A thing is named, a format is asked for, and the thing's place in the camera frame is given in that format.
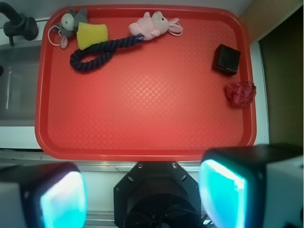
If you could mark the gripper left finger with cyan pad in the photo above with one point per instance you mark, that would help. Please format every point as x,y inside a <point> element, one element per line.
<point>52,195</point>

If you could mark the stainless steel sink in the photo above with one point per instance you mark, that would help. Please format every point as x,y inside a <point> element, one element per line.
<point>18,83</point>

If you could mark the black faucet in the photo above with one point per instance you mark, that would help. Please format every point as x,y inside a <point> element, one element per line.
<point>18,24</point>

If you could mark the crumpled dark red cloth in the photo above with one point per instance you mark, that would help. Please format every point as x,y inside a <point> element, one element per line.
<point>241,94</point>

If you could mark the red plastic tray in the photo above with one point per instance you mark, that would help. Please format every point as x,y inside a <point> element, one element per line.
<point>159,100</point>

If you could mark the black box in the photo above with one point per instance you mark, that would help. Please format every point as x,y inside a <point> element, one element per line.
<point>226,60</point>

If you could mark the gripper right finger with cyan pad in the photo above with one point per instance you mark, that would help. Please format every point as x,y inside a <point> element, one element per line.
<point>260,186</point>

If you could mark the grey plush mouse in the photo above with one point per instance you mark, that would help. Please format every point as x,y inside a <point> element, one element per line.
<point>68,26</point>

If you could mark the pink plush bunny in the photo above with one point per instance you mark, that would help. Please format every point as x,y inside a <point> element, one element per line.
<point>150,27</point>

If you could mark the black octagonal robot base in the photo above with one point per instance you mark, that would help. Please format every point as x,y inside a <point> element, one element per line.
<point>158,195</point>

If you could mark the yellow sponge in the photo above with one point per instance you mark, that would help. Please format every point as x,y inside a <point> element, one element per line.
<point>91,34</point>

